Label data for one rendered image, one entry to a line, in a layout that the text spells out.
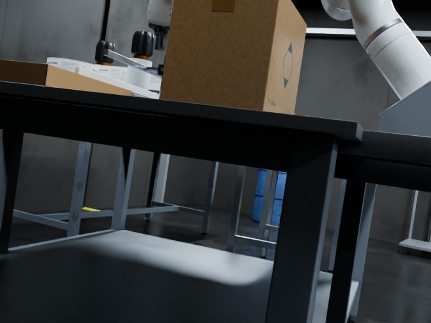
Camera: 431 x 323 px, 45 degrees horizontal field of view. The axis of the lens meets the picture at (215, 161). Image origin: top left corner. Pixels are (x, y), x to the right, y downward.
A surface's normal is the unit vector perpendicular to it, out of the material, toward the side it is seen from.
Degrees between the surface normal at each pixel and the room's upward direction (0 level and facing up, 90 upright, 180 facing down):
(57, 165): 90
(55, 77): 90
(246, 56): 90
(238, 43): 90
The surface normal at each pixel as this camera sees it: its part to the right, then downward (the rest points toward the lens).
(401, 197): -0.44, -0.04
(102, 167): 0.89, 0.14
